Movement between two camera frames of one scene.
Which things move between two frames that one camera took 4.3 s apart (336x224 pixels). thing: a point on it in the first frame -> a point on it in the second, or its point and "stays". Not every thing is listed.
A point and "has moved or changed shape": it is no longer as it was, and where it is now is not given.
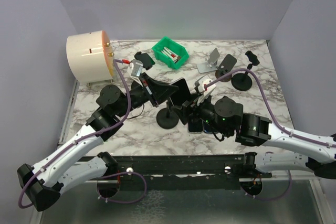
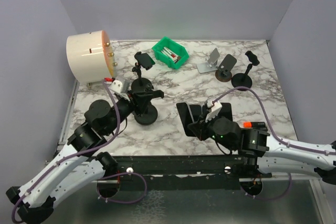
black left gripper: x=157 y=91 -> x=138 y=99
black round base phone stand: x=242 y=81 stays
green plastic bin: x=170 y=52 stays
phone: x=181 y=95 has moved or changed shape
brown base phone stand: x=226 y=67 stays
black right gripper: x=184 y=112 -> x=199 y=128
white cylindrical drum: x=90 y=57 stays
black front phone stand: x=166 y=119 -> x=144 y=85
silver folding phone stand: x=211 y=64 stays
